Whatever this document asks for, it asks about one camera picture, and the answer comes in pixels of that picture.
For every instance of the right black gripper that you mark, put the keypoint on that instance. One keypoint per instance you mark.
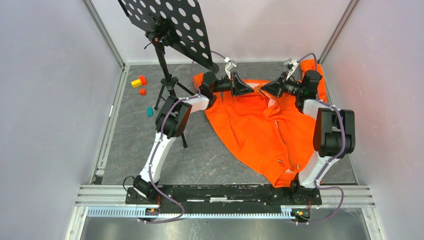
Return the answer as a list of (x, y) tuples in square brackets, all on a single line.
[(276, 87)]

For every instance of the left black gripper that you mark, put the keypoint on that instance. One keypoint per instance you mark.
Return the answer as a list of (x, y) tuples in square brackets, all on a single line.
[(238, 86)]

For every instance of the orange jacket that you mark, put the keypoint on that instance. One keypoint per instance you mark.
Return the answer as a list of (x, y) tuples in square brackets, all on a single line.
[(267, 134)]

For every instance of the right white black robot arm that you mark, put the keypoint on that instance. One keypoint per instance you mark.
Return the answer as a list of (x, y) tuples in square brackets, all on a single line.
[(334, 129)]

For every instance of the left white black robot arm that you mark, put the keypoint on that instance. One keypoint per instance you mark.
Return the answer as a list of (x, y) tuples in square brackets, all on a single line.
[(172, 120)]

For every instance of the black perforated music stand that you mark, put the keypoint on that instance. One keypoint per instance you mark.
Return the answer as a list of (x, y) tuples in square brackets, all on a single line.
[(178, 24)]

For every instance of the teal block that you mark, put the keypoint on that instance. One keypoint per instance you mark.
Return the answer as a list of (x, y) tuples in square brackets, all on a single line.
[(150, 111)]

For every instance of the small red block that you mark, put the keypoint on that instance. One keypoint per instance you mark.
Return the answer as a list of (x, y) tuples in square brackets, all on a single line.
[(142, 91)]

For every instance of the red block on yellow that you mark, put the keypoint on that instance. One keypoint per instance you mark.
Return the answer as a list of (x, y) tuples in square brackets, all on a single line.
[(143, 80)]

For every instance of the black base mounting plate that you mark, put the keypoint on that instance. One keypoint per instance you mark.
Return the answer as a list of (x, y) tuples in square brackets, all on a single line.
[(226, 199)]

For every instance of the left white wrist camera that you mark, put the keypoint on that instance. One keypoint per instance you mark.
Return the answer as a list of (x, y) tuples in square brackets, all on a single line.
[(229, 65)]

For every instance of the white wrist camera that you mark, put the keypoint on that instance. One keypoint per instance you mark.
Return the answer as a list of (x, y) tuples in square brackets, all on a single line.
[(229, 65), (291, 65)]

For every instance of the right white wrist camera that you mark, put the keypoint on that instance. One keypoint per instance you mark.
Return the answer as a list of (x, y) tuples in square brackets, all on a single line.
[(291, 65)]

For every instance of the grey slotted cable duct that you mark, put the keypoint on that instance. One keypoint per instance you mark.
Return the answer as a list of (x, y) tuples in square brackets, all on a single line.
[(142, 212)]

